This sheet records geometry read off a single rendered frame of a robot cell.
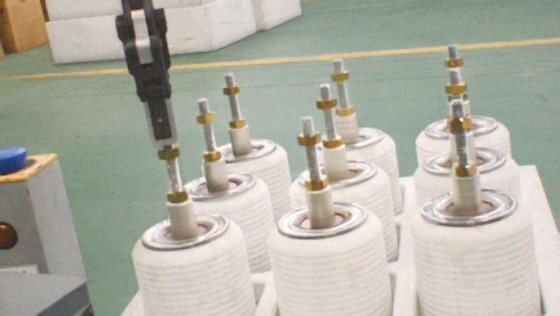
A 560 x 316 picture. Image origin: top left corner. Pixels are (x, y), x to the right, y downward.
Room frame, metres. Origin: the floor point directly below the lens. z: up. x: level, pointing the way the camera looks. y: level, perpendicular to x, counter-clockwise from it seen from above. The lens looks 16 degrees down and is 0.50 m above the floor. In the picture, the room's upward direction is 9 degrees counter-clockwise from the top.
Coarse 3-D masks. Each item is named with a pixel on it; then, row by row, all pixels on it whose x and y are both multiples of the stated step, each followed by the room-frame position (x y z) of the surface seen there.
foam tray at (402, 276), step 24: (528, 168) 0.93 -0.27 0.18; (408, 192) 0.92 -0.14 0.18; (528, 192) 0.86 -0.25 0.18; (408, 216) 0.84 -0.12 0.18; (408, 240) 0.78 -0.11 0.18; (552, 240) 0.73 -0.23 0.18; (408, 264) 0.73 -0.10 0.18; (552, 264) 0.68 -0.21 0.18; (264, 288) 0.74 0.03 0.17; (408, 288) 0.68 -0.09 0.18; (552, 288) 0.64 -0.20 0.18; (264, 312) 0.68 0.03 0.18; (408, 312) 0.64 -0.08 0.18; (552, 312) 0.60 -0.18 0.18
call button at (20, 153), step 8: (0, 152) 0.78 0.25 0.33; (8, 152) 0.78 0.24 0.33; (16, 152) 0.78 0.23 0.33; (24, 152) 0.78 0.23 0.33; (0, 160) 0.77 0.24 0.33; (8, 160) 0.77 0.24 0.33; (16, 160) 0.77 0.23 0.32; (0, 168) 0.77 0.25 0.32; (8, 168) 0.77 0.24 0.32; (16, 168) 0.77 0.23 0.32
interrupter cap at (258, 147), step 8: (256, 144) 0.95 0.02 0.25; (264, 144) 0.94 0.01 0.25; (272, 144) 0.94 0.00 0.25; (224, 152) 0.94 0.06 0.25; (232, 152) 0.94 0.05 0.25; (256, 152) 0.92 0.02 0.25; (264, 152) 0.91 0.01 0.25; (232, 160) 0.90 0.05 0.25; (240, 160) 0.90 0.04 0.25; (248, 160) 0.90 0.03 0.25
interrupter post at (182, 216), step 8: (192, 200) 0.71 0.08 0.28; (168, 208) 0.70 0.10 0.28; (176, 208) 0.70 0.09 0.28; (184, 208) 0.70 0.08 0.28; (192, 208) 0.70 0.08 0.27; (176, 216) 0.70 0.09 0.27; (184, 216) 0.70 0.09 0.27; (192, 216) 0.70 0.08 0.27; (176, 224) 0.70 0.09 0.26; (184, 224) 0.70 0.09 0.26; (192, 224) 0.70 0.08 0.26; (176, 232) 0.70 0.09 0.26; (184, 232) 0.70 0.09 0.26; (192, 232) 0.70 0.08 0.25
